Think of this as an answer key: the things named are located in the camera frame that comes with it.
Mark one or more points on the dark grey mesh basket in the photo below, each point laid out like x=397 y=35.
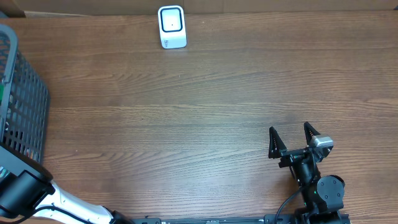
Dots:
x=25 y=100

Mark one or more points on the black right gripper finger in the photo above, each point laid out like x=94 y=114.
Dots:
x=276 y=146
x=310 y=132

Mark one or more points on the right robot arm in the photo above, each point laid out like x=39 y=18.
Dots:
x=322 y=196

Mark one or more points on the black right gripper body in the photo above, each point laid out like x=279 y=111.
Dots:
x=291 y=158

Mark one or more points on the cardboard backdrop wall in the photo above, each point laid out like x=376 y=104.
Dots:
x=18 y=8

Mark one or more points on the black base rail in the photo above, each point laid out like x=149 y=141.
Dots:
x=211 y=221

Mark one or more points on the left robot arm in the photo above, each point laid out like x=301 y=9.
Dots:
x=29 y=191

